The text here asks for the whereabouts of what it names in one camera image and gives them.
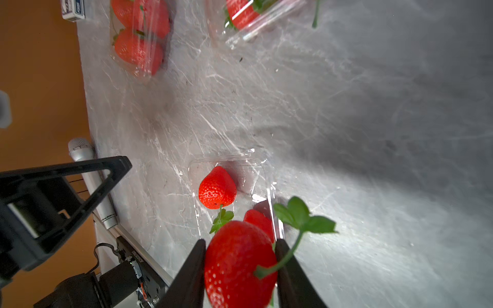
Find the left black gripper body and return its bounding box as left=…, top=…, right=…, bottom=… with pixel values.
left=1, top=177, right=81, bottom=287

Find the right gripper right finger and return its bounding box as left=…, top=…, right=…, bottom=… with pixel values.
left=277, top=256, right=327, bottom=308

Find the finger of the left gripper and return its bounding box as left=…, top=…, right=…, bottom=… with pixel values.
left=1, top=156, right=132, bottom=270

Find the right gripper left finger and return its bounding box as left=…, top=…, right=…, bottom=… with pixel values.
left=156, top=239, right=206, bottom=308

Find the strawberry three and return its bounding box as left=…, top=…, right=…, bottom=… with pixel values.
left=204, top=196, right=336, bottom=307

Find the strawberry one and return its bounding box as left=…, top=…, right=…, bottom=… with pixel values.
left=198, top=166, right=237, bottom=234

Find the clear clamshell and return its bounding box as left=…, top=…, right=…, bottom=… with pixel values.
left=187, top=148, right=285, bottom=243

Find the clear plastic clamshell container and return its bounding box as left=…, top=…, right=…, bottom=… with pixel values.
left=110, top=0, right=171, bottom=81

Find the strawberry two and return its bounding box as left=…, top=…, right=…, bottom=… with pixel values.
left=243, top=209, right=275, bottom=243

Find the strawberry seven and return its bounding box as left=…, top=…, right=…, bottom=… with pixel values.
left=223, top=0, right=277, bottom=31

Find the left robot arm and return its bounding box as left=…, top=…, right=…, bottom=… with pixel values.
left=1, top=156, right=139, bottom=307

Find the grey metal cylinder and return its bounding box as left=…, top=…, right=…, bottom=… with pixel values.
left=68, top=138, right=118, bottom=230

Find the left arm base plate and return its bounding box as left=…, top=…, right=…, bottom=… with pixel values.
left=116, top=236, right=168, bottom=307

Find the aluminium front rail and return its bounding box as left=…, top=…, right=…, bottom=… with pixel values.
left=92, top=214, right=173, bottom=287

